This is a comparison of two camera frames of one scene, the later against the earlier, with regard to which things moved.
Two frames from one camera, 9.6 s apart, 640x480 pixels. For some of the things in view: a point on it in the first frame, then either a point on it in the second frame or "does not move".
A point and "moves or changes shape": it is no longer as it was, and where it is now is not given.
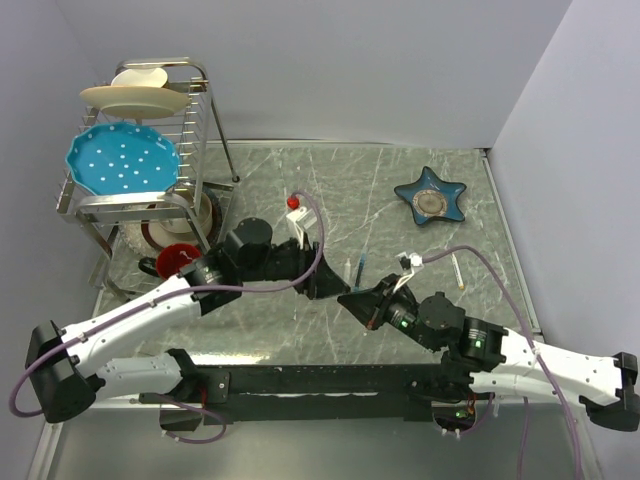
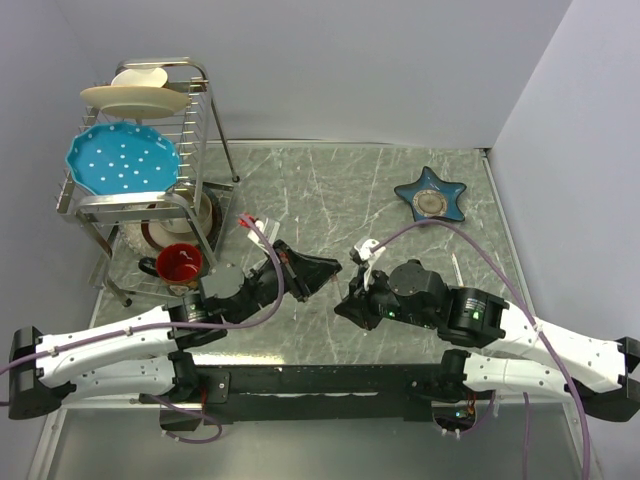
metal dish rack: (149, 146) does not move
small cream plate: (140, 77) does not move
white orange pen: (347, 270) moves or changes shape
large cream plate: (136, 102) does not move
